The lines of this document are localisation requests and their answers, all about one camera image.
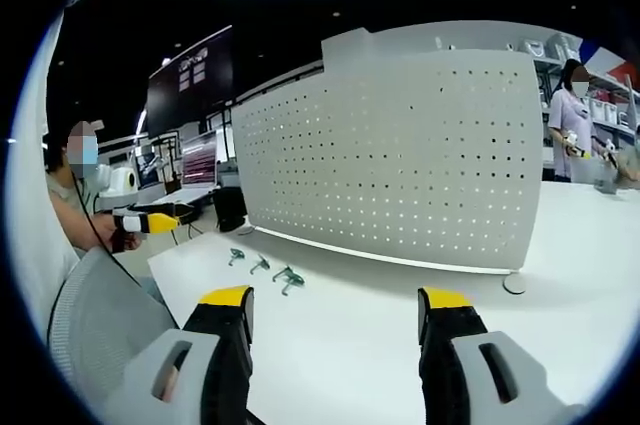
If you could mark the small grey block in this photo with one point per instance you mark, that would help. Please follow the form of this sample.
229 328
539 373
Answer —
606 185

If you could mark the monitor with striped display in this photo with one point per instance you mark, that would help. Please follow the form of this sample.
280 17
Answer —
199 165

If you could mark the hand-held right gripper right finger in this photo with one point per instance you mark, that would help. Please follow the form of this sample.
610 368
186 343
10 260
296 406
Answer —
505 345

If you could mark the black box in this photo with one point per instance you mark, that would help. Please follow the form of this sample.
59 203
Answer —
229 210

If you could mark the storage shelf with white boxes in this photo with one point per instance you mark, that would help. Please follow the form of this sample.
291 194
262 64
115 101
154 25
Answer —
605 110

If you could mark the large black wall screen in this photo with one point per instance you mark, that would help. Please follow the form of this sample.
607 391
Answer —
200 95

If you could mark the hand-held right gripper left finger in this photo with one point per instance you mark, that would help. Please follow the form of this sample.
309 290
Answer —
170 345

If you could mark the blue white red flag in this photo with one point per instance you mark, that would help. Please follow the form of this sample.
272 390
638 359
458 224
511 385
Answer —
618 68

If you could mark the small dark monitor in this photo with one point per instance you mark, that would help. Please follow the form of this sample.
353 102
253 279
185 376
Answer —
148 168

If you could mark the grey mesh office chair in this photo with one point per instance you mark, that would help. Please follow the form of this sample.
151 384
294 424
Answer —
100 325

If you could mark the white perforated mounting plate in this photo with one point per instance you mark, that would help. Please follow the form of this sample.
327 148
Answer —
390 160

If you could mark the white rounded machine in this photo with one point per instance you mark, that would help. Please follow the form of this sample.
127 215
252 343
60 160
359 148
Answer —
120 181

